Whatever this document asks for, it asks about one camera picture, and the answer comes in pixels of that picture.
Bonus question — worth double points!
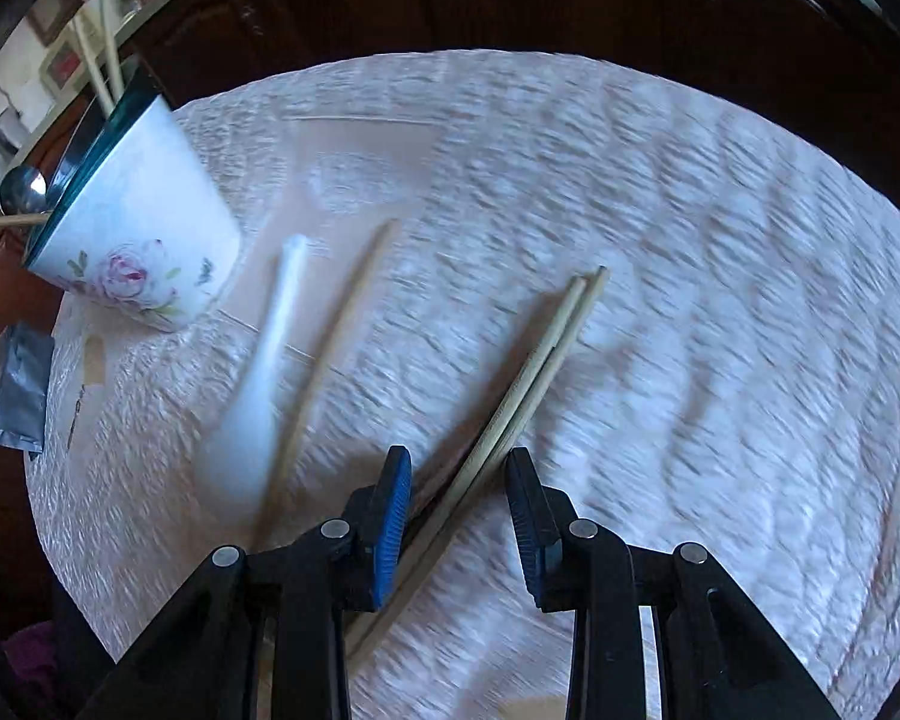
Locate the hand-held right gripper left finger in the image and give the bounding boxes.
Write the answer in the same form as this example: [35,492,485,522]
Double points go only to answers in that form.
[82,445,413,720]

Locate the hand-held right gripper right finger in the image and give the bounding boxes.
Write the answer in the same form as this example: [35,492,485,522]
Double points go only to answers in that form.
[504,446,845,720]

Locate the pair of wooden chopsticks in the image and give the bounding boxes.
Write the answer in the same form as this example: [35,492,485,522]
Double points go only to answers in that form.
[349,265,610,662]

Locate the white ceramic spoon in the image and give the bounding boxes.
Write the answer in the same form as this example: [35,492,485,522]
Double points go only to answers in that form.
[195,234,310,507]

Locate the white floral utensil holder cup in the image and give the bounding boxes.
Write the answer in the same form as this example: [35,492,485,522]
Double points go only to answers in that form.
[21,60,242,332]

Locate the metal spoon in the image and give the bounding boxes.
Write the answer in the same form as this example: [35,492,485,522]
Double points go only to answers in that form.
[0,165,50,215]

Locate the person's clothing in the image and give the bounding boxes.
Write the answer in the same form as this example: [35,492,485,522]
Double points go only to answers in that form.
[0,619,68,691]

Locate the grey plastic bag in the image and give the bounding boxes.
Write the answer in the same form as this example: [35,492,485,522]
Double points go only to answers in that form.
[0,322,57,455]

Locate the wooden base cabinets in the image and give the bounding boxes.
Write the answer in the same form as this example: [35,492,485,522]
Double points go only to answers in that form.
[0,0,900,601]

